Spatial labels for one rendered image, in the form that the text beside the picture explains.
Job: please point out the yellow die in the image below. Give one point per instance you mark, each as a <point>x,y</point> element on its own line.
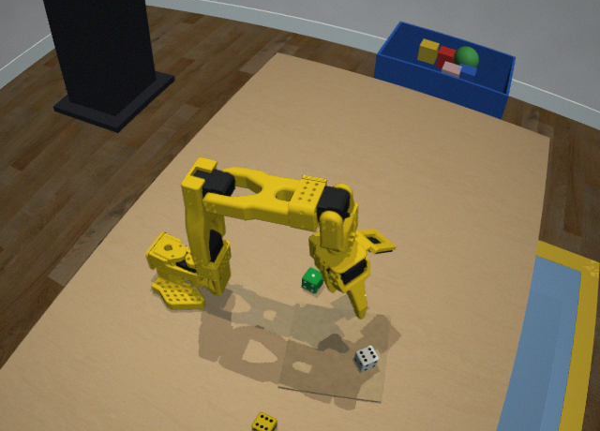
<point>264,422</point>

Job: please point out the green die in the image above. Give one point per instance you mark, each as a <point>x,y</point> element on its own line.
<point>312,280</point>

